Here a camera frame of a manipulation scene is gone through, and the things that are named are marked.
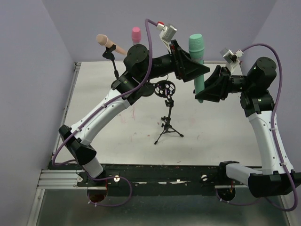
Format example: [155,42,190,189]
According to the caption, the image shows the pink toy microphone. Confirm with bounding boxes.
[131,27,142,45]

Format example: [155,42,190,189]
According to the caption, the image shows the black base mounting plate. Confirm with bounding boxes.
[48,164,242,197]

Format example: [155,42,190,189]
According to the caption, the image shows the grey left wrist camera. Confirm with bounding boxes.
[156,22,177,44]

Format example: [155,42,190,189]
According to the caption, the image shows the aluminium rail left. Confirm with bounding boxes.
[37,170,106,190]

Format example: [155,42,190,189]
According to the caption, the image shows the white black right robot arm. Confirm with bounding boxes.
[195,57,301,198]

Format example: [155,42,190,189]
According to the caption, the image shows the black tripod with round mount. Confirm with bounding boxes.
[154,80,184,145]

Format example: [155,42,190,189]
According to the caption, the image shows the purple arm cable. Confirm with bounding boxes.
[52,18,165,208]
[215,43,297,211]

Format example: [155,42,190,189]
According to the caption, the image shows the black mic stand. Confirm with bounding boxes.
[103,44,119,80]
[138,81,154,97]

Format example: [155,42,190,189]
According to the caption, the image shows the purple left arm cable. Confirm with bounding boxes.
[52,18,165,208]

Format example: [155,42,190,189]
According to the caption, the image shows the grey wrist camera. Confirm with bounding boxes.
[220,48,244,64]
[156,22,177,44]

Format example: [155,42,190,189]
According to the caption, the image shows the green toy microphone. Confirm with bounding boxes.
[188,33,205,104]

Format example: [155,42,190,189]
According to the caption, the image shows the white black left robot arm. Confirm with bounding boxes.
[59,40,210,178]

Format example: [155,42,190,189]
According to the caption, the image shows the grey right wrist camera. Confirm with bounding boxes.
[220,48,244,64]

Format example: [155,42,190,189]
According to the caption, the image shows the peach toy microphone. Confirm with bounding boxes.
[96,34,127,56]

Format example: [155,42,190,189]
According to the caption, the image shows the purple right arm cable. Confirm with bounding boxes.
[215,43,297,211]

